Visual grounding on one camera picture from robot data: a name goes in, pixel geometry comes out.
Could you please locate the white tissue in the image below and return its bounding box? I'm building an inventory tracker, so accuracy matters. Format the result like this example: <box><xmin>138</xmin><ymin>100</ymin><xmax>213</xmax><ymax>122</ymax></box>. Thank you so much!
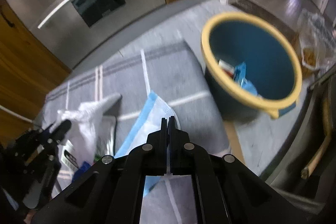
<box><xmin>50</xmin><ymin>93</ymin><xmax>121</xmax><ymax>167</ymax></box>

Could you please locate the light blue face mask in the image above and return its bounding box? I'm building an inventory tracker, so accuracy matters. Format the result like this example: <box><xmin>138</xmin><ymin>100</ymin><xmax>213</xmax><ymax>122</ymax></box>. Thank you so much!
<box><xmin>114</xmin><ymin>90</ymin><xmax>182</xmax><ymax>198</ymax></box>

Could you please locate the blue white wipes packet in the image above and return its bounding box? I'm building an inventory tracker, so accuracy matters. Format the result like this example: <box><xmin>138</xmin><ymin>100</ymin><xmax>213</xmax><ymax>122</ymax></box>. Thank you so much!
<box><xmin>72</xmin><ymin>161</ymin><xmax>91</xmax><ymax>182</ymax></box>

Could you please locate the red floral paper bowl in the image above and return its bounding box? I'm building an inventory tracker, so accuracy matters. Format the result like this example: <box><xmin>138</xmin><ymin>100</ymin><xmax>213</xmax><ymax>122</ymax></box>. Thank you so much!
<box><xmin>218</xmin><ymin>59</ymin><xmax>235</xmax><ymax>78</ymax></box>

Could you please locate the blue plastic mailer bag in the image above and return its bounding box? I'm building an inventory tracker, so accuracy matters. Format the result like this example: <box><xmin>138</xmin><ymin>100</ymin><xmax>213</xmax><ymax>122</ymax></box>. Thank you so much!
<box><xmin>234</xmin><ymin>62</ymin><xmax>258</xmax><ymax>96</ymax></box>

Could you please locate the brown cardboard piece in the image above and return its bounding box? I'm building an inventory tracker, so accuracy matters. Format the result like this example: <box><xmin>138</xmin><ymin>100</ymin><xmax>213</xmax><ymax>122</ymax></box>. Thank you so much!
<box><xmin>223</xmin><ymin>121</ymin><xmax>245</xmax><ymax>164</ymax></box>

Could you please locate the left wooden cabinet door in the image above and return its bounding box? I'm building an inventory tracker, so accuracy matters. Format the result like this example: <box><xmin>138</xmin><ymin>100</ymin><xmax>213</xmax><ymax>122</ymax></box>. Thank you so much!
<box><xmin>1</xmin><ymin>0</ymin><xmax>71</xmax><ymax>147</ymax></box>

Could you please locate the grey striped floor mat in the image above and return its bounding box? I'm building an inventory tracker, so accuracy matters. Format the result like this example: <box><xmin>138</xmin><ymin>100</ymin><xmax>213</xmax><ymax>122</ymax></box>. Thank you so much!
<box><xmin>31</xmin><ymin>40</ymin><xmax>232</xmax><ymax>224</ymax></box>

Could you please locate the blue bin with yellow rim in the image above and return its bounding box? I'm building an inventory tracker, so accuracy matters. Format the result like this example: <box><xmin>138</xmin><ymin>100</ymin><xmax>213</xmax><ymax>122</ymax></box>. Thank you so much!
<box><xmin>201</xmin><ymin>12</ymin><xmax>302</xmax><ymax>121</ymax></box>

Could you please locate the clear plastic bag with food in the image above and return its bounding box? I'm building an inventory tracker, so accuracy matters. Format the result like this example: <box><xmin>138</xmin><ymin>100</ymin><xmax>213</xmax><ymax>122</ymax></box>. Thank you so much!
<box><xmin>297</xmin><ymin>9</ymin><xmax>335</xmax><ymax>74</ymax></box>

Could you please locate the wooden stick handle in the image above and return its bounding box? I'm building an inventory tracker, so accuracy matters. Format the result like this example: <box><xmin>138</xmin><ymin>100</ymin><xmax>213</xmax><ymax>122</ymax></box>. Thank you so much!
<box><xmin>301</xmin><ymin>133</ymin><xmax>331</xmax><ymax>180</ymax></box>

